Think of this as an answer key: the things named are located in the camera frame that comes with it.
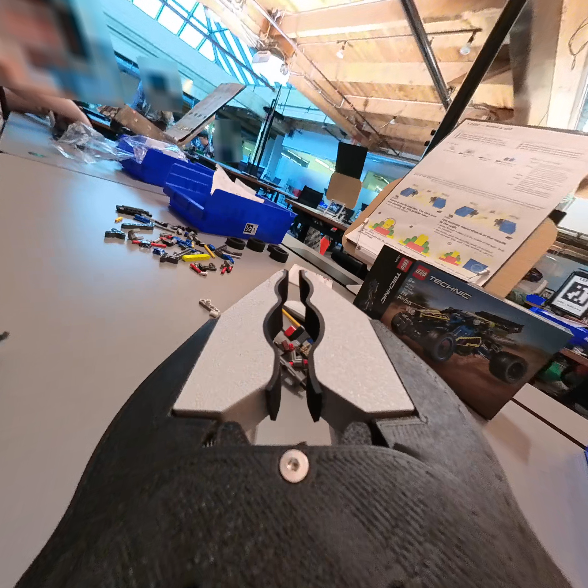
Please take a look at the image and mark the cardboard instruction board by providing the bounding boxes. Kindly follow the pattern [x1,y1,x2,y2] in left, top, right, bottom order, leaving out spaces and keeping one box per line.
[164,83,246,144]
[344,120,588,298]

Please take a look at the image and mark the tan rounded panel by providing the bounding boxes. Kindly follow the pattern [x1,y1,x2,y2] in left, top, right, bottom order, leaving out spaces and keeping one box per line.
[327,172,364,209]

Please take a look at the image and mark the partly built toy car chassis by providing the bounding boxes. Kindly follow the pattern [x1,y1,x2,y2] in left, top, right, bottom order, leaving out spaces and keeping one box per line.
[274,301,315,391]

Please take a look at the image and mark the black monitor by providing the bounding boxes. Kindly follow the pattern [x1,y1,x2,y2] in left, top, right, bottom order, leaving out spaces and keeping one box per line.
[335,142,368,175]

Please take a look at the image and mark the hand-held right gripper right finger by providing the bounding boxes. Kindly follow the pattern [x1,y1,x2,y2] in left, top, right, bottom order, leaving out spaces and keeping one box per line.
[299,270,417,445]

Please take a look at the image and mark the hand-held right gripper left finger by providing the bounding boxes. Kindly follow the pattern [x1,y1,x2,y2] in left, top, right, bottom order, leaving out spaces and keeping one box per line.
[172,270,290,445]

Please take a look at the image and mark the toy car set box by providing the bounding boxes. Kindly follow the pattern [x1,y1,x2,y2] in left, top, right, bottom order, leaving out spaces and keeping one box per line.
[353,245,573,420]

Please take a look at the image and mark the black white marker sign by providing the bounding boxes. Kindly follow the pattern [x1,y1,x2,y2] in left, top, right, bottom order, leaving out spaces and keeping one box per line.
[549,270,588,319]

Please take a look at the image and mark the clear plastic bag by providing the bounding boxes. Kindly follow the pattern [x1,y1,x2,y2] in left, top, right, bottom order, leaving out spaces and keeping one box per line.
[52,121,138,164]

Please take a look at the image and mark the pile of loose building pieces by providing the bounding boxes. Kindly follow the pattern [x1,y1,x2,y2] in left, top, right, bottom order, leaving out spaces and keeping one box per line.
[105,204,242,276]

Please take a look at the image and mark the black stand pole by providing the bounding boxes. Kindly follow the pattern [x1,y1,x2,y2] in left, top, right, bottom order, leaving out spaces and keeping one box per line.
[425,0,528,154]

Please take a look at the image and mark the blue storage bin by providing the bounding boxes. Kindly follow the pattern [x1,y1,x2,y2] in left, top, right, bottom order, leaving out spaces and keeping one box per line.
[119,134,190,187]

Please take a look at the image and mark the white ceiling projector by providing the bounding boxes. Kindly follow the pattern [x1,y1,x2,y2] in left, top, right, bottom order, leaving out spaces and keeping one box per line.
[252,51,290,85]

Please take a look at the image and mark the white paper sheets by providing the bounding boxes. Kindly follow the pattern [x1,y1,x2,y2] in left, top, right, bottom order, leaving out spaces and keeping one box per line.
[210,165,265,203]

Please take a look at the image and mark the blue bin with white papers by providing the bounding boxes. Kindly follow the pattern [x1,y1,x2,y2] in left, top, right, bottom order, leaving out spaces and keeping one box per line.
[164,163,297,245]

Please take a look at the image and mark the another person's forearm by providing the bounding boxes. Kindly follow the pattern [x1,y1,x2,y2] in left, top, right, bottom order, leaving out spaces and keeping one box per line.
[0,87,92,131]

